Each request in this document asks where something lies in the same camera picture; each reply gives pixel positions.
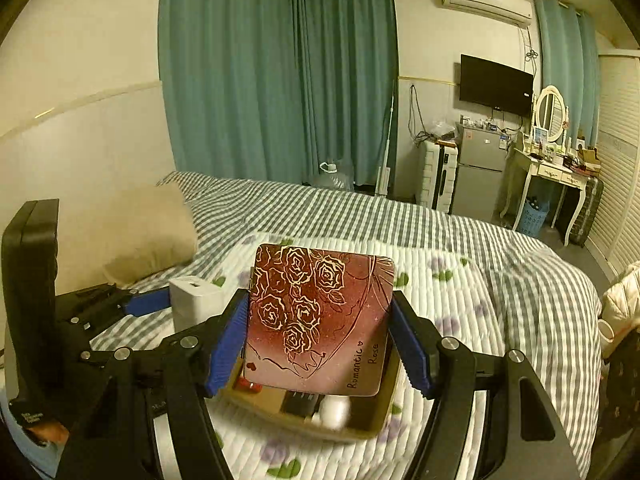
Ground white vanity table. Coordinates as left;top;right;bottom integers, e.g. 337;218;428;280
499;148;602;246

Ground oval vanity mirror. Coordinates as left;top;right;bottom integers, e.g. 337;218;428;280
532;84;568;143

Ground red rose tin box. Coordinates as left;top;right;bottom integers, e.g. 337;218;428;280
243;244;395;396

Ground floral quilted bedspread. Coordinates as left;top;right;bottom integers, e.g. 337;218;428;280
150;231;566;480

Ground open cardboard box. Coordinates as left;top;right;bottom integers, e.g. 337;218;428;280
220;346;399;442

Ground beige pillow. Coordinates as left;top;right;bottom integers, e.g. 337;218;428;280
54;181;199;291

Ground clear water jug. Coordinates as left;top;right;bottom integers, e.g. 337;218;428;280
311;162;354;192

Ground grey checked bed sheet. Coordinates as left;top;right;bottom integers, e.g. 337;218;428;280
89;169;604;476

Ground black wall television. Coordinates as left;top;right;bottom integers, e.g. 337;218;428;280
459;54;534;117

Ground blue laundry basket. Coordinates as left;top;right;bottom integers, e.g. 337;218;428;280
516;198;549;237

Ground white air conditioner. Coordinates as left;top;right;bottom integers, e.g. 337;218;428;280
442;0;533;27

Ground white jacket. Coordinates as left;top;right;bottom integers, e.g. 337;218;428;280
598;262;640;360

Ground white louvered wardrobe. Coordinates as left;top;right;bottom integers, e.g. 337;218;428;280
587;49;640;278

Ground white suitcase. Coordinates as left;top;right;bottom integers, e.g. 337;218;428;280
416;141;458;214

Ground white charger cube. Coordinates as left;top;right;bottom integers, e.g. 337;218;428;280
169;275;224;333

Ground silver mini fridge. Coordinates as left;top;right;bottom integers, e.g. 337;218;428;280
451;126;508;222

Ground white plastic bottle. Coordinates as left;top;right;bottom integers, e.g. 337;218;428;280
318;396;350;431

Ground green curtain by window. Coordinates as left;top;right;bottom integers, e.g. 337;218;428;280
534;0;600;148

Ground black rectangular box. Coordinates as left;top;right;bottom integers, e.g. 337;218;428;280
280;391;321;418

